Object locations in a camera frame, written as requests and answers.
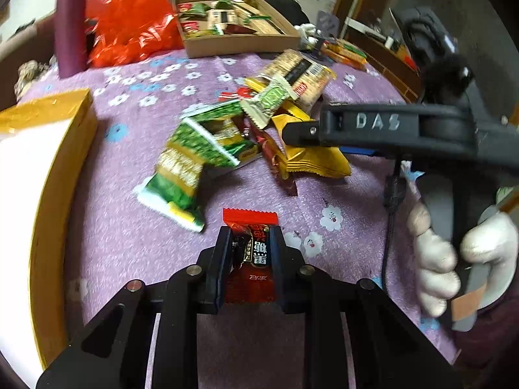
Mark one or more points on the large yellow snack packet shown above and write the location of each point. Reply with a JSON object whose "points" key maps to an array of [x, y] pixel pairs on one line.
{"points": [[312, 162]]}

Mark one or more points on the grey plastic mount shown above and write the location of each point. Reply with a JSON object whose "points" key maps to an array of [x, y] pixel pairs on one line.
{"points": [[326, 22]]}

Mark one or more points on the purple cylinder bottle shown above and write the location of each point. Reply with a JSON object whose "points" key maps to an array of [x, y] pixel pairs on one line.
{"points": [[71, 28]]}

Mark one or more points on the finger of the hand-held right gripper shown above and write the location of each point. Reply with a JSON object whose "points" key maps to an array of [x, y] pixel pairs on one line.
{"points": [[365, 129], [365, 152]]}

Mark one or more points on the pile of assorted snack packets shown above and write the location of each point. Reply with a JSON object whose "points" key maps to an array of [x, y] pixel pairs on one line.
{"points": [[227, 16]]}

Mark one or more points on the orange snack packet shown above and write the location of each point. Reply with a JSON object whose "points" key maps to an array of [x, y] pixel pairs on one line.
{"points": [[344, 52]]}

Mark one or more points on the patterned crumpled cloth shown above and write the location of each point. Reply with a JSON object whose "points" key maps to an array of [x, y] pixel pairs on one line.
{"points": [[30, 75]]}

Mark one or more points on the green gold snack packet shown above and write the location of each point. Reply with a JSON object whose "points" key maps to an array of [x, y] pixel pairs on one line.
{"points": [[178, 170]]}

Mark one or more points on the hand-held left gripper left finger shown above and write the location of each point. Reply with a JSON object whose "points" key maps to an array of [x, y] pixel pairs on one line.
{"points": [[221, 251]]}

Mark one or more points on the person's right hand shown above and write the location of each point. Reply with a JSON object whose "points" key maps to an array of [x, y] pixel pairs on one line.
{"points": [[438, 267]]}

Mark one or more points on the purple floral tablecloth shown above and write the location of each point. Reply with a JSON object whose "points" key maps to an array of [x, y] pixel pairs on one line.
{"points": [[121, 150]]}

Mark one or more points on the person's right forearm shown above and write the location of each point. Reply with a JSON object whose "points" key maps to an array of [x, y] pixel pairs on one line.
{"points": [[500, 332]]}

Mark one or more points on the white fabric item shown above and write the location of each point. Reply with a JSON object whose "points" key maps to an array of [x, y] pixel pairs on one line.
{"points": [[306, 30]]}

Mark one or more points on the gold cardboard box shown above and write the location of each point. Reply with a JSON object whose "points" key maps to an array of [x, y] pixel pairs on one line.
{"points": [[44, 109]]}

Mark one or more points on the red candy packet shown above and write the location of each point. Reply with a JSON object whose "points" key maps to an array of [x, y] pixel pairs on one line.
{"points": [[259, 251]]}

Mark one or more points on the red plastic bag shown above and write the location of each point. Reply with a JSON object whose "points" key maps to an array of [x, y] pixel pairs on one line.
{"points": [[129, 16]]}

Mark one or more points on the brown cardboard box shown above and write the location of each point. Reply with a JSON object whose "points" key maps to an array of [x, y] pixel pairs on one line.
{"points": [[243, 44]]}

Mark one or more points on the brown sofa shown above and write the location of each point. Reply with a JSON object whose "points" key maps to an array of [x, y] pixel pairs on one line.
{"points": [[24, 44]]}

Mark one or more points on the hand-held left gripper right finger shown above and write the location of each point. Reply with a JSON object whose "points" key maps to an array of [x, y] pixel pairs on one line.
{"points": [[279, 251]]}

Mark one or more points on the red white snack packet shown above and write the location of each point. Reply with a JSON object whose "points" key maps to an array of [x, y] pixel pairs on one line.
{"points": [[233, 95]]}

